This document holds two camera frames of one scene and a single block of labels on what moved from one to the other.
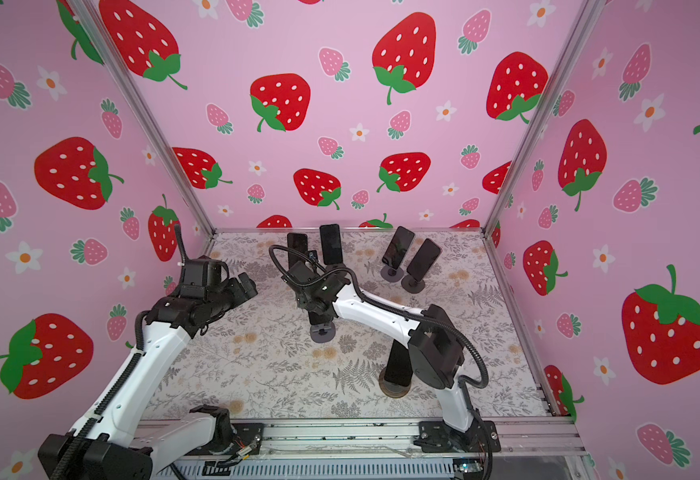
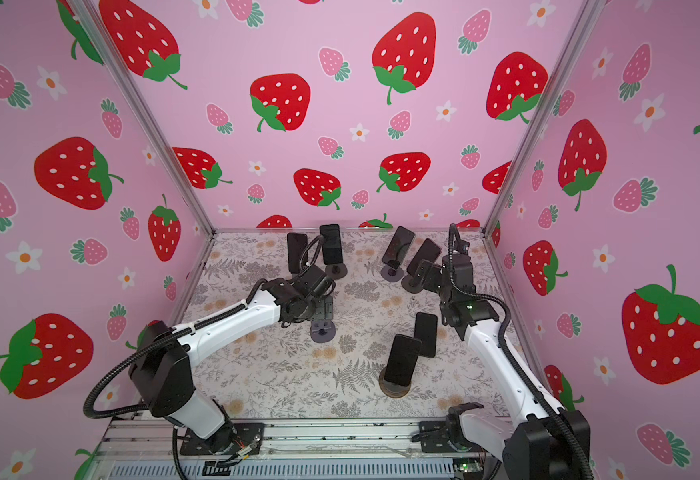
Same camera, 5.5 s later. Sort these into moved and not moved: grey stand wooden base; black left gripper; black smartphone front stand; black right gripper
Moved: black right gripper; black left gripper
Not moved: black smartphone front stand; grey stand wooden base
